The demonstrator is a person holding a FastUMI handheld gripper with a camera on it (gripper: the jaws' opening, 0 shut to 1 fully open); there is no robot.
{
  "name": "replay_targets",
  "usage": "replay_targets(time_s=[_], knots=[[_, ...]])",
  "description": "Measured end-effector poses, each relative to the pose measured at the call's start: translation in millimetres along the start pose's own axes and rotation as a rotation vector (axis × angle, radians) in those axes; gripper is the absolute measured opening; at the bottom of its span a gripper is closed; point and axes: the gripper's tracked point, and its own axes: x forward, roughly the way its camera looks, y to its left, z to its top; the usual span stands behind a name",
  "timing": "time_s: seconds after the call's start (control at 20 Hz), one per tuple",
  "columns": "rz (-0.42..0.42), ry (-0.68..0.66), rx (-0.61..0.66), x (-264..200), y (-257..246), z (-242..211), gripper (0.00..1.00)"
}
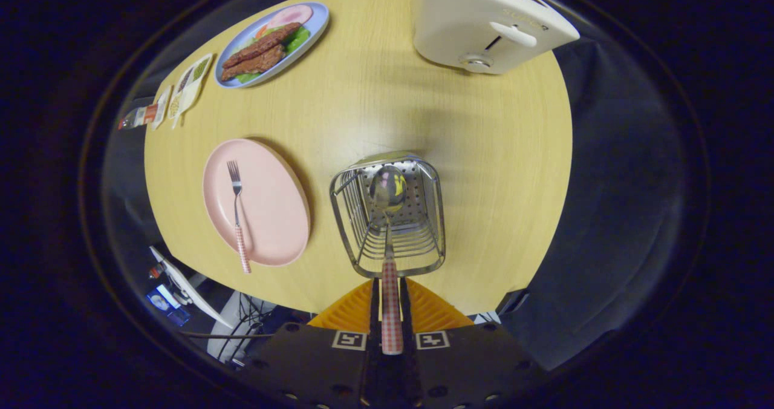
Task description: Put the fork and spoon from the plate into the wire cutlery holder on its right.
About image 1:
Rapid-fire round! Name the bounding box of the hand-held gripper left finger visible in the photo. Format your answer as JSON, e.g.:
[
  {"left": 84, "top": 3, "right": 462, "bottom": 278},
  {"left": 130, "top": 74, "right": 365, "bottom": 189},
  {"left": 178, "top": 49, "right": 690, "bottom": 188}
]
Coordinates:
[{"left": 239, "top": 278, "right": 388, "bottom": 409}]

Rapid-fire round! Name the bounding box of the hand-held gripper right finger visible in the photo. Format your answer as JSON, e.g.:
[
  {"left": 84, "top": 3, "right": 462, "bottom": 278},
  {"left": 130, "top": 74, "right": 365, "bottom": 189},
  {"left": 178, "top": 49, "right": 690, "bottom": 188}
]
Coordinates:
[{"left": 396, "top": 278, "right": 548, "bottom": 409}]

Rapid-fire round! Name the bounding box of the red checked handle spoon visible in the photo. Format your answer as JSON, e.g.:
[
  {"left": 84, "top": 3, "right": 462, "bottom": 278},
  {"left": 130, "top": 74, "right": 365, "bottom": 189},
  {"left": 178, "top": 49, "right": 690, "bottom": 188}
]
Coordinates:
[{"left": 369, "top": 165, "right": 408, "bottom": 356}]

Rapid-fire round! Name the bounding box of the red checked handle fork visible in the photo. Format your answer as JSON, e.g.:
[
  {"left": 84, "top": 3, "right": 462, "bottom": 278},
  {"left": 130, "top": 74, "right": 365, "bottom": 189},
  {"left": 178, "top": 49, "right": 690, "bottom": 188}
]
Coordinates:
[{"left": 227, "top": 160, "right": 252, "bottom": 275}]

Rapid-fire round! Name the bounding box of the white plastic casing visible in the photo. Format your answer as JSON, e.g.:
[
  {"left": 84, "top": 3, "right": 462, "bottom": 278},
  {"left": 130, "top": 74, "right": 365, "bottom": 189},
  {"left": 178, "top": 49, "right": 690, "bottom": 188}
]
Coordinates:
[{"left": 207, "top": 291, "right": 279, "bottom": 364}]

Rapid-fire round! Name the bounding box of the white flat board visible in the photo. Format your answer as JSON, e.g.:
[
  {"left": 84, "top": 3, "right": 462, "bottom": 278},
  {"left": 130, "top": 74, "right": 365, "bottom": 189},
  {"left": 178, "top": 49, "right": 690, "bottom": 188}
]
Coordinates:
[{"left": 149, "top": 246, "right": 235, "bottom": 329}]

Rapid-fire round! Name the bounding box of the pink round plate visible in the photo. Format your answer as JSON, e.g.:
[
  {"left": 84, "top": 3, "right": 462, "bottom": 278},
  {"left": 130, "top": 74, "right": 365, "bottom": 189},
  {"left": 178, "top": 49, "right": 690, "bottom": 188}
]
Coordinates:
[{"left": 203, "top": 139, "right": 311, "bottom": 267}]

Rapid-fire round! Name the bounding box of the blue patterned box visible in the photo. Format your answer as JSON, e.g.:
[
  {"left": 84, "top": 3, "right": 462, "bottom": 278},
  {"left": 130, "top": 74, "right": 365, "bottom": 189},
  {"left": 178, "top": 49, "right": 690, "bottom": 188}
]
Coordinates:
[{"left": 145, "top": 285, "right": 192, "bottom": 327}]

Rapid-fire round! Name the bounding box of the white square coaster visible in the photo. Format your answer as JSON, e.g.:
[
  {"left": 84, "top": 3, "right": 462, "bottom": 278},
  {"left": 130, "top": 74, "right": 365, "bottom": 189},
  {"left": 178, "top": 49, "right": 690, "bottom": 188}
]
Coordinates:
[{"left": 151, "top": 85, "right": 173, "bottom": 130}]

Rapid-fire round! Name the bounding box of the clear plastic water bottle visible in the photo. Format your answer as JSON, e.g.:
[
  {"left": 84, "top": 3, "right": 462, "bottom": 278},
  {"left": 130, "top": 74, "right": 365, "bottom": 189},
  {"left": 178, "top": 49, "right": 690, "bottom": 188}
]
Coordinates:
[{"left": 118, "top": 103, "right": 159, "bottom": 130}]

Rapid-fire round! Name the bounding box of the brown meat strip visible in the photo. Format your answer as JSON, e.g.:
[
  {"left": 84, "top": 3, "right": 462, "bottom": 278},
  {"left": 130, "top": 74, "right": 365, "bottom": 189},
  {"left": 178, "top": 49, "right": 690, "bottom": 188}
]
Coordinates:
[
  {"left": 221, "top": 44, "right": 287, "bottom": 82},
  {"left": 223, "top": 22, "right": 302, "bottom": 69}
]

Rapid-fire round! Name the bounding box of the white divided seed dish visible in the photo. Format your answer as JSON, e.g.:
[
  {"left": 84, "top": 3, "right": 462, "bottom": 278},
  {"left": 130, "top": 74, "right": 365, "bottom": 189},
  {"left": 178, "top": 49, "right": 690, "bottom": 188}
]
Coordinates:
[{"left": 168, "top": 54, "right": 213, "bottom": 128}]

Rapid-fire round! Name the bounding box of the green lettuce leaf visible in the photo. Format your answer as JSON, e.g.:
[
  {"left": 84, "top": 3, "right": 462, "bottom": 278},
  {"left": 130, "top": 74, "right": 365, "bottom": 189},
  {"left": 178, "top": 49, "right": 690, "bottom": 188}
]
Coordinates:
[{"left": 236, "top": 27, "right": 310, "bottom": 84}]

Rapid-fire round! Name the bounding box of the white toaster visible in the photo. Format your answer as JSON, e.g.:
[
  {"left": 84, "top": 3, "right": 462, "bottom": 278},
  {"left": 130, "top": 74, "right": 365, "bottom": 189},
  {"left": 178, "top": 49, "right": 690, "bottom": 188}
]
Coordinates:
[{"left": 414, "top": 0, "right": 580, "bottom": 75}]

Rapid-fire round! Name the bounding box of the blue oval plate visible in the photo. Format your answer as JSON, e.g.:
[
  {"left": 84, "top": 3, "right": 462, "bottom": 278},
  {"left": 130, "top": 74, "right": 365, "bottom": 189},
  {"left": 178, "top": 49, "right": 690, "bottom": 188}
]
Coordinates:
[{"left": 214, "top": 2, "right": 330, "bottom": 89}]

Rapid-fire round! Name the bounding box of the pink ham slice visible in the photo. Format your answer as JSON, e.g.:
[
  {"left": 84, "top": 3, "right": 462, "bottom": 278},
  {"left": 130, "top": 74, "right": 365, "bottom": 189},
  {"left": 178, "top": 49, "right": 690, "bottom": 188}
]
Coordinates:
[{"left": 264, "top": 5, "right": 314, "bottom": 30}]

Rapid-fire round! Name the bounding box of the black table bracket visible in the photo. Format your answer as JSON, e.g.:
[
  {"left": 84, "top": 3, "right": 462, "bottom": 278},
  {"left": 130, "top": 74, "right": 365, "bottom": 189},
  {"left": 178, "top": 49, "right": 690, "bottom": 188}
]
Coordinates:
[{"left": 496, "top": 288, "right": 528, "bottom": 316}]

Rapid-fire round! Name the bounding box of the black cable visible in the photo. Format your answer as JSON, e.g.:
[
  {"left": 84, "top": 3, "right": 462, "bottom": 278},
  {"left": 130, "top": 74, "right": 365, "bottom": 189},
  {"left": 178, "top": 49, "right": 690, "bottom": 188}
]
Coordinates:
[{"left": 178, "top": 330, "right": 273, "bottom": 340}]

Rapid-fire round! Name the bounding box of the metal wire basket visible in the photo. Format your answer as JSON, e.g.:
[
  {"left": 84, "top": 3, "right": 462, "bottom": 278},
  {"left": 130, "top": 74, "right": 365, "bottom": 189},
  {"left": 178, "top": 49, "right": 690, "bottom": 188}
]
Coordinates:
[{"left": 329, "top": 151, "right": 446, "bottom": 278}]

